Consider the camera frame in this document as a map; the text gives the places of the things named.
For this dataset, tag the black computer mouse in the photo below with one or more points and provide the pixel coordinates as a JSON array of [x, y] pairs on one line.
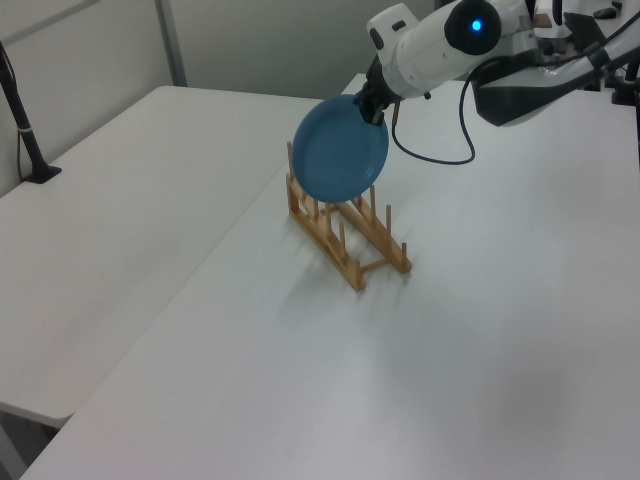
[[606, 12]]

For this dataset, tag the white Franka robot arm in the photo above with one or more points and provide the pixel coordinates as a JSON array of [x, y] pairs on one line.
[[440, 50]]

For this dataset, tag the black monitor on desk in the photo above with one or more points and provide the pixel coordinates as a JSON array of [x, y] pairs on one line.
[[582, 30]]

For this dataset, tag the wooden plate rack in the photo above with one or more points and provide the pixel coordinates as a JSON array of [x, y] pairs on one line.
[[345, 240]]

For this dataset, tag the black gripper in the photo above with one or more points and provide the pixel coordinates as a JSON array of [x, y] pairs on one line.
[[377, 85]]

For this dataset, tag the blue round plate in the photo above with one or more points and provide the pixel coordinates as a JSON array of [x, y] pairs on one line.
[[340, 150]]

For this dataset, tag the black pole with base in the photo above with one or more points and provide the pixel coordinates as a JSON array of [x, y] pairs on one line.
[[22, 125]]

